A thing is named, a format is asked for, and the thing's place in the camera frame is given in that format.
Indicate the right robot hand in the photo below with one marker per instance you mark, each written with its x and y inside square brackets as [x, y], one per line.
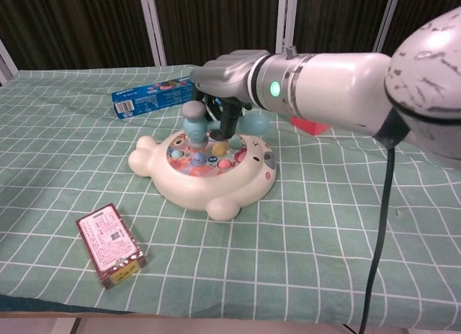
[227, 78]

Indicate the light blue toy hammer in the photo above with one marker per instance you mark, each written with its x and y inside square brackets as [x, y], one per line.
[194, 127]

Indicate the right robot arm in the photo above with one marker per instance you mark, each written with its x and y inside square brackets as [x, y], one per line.
[342, 85]

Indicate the cream whack-a-mole toy game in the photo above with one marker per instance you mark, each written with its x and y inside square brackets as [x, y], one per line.
[187, 193]

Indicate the blue cookie box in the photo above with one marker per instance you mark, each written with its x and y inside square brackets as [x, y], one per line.
[144, 98]

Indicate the red foam cube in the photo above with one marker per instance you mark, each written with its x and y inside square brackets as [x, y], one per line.
[309, 127]

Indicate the green checked tablecloth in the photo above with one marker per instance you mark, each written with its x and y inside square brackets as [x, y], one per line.
[288, 240]

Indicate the red brown card box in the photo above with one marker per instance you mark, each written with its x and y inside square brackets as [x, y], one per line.
[108, 240]

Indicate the white frame post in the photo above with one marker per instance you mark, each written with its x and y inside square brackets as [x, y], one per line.
[286, 17]
[153, 24]
[7, 62]
[386, 21]

